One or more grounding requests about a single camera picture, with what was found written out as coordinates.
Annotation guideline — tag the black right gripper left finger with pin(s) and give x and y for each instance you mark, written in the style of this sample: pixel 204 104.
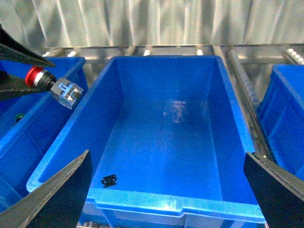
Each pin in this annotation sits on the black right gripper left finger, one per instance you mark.
pixel 57 203

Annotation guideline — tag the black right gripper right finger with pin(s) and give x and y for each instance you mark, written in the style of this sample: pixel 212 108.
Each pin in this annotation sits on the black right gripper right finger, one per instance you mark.
pixel 279 193

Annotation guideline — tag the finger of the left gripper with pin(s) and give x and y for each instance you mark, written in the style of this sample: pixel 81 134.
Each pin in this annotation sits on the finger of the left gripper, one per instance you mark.
pixel 13 86
pixel 11 50

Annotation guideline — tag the large red mushroom button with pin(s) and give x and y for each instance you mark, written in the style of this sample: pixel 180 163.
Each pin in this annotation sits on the large red mushroom button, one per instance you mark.
pixel 67 93

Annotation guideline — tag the blue bin with buttons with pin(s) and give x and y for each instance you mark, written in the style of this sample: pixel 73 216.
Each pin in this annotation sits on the blue bin with buttons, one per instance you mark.
pixel 23 144

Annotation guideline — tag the green button left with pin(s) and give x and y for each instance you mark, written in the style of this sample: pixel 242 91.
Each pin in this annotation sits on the green button left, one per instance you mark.
pixel 18 117

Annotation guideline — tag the black plastic clip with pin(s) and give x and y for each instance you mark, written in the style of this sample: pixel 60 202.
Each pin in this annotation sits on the black plastic clip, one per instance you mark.
pixel 109 181

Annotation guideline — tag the blue bin far right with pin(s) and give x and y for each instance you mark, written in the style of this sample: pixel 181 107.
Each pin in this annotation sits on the blue bin far right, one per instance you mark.
pixel 281 115

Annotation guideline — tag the empty blue upper bin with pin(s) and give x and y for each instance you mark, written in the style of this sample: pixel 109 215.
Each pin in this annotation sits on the empty blue upper bin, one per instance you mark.
pixel 172 131

